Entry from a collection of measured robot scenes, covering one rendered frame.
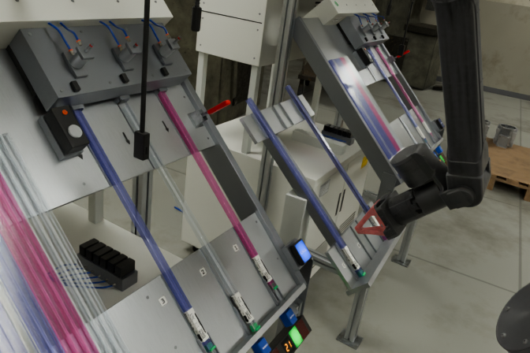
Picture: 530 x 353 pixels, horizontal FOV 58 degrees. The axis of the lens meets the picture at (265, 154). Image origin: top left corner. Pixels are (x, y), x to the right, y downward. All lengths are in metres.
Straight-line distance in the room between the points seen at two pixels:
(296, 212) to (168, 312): 0.54
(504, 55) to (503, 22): 0.48
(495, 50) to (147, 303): 7.57
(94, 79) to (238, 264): 0.46
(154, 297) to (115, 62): 0.44
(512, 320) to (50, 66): 0.75
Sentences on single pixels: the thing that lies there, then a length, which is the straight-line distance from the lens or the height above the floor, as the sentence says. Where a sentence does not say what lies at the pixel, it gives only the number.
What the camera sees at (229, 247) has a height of 0.83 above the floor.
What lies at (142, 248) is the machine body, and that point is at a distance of 1.37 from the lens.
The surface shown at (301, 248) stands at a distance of 1.10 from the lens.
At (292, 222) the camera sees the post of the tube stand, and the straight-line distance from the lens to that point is 1.31.
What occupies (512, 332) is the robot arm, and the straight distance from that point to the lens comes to 0.37.
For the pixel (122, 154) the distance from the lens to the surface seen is 0.94.
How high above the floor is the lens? 1.38
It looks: 22 degrees down
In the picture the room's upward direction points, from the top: 8 degrees clockwise
